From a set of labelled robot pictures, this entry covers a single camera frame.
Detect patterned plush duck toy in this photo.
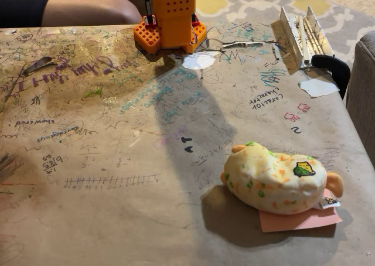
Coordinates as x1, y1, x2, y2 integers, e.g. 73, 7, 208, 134
220, 141, 344, 216

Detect orange robot arm with base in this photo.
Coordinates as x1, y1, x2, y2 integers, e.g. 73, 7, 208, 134
133, 0, 207, 55

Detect round white paper patch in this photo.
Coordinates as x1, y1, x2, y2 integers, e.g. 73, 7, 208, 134
181, 51, 217, 71

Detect torn white paper scrap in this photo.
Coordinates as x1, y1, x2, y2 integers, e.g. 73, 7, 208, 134
298, 78, 340, 98

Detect grey yellow patterned rug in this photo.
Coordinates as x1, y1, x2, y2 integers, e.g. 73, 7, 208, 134
195, 0, 375, 49

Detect pink sticky note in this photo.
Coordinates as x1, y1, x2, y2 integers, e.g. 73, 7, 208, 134
258, 188, 343, 234

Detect person's bare leg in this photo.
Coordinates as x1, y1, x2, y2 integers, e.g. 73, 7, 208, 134
40, 0, 144, 27

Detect grey torn tape scrap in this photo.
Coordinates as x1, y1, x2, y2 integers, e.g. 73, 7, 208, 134
22, 56, 58, 76

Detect black curved clamp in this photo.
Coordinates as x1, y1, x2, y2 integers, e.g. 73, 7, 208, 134
311, 54, 352, 100

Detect grey couch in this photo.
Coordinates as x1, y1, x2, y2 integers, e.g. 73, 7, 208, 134
346, 31, 375, 161

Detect black shorts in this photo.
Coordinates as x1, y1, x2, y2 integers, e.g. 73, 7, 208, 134
0, 0, 73, 29

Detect white metal rail frame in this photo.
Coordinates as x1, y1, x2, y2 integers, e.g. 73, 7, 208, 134
271, 5, 336, 70

